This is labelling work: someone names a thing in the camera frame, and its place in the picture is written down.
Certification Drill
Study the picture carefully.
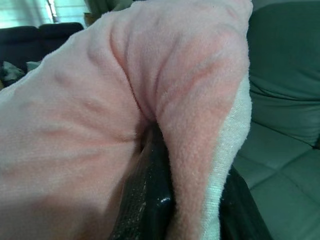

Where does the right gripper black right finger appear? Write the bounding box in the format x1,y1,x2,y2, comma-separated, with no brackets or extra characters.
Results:
219,166,273,240

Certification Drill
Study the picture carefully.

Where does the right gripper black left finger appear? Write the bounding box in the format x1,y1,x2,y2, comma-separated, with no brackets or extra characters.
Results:
109,127,175,240

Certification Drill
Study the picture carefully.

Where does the pink fleece pillow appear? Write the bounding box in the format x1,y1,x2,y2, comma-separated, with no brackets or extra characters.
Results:
0,0,254,240

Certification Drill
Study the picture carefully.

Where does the green leather sofa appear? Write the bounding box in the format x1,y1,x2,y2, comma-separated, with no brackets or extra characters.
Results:
231,3,320,240

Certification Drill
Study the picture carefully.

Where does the purple sofa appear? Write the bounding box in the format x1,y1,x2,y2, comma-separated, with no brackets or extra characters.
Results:
0,21,85,88

